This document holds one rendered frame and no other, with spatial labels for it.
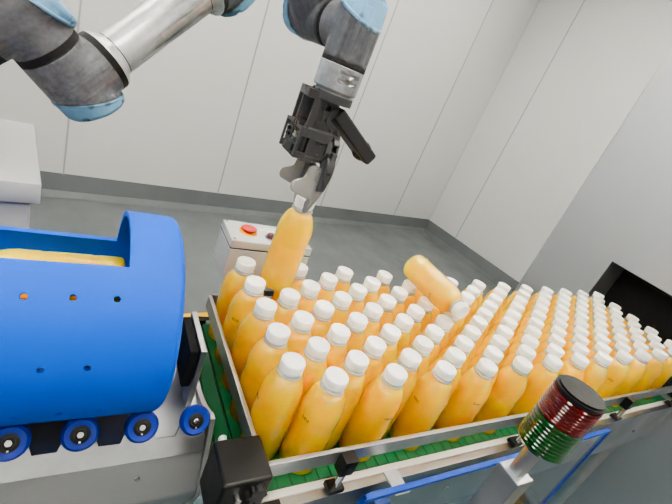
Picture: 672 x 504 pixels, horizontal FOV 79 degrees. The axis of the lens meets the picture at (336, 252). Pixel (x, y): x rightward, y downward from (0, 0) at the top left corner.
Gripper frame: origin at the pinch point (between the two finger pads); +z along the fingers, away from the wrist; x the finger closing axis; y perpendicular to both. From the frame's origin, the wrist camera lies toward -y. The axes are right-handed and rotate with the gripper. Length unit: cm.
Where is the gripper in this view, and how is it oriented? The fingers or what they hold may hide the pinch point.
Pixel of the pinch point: (304, 201)
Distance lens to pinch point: 78.4
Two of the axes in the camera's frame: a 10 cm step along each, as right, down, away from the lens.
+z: -3.6, 8.5, 3.9
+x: 4.1, 5.2, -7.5
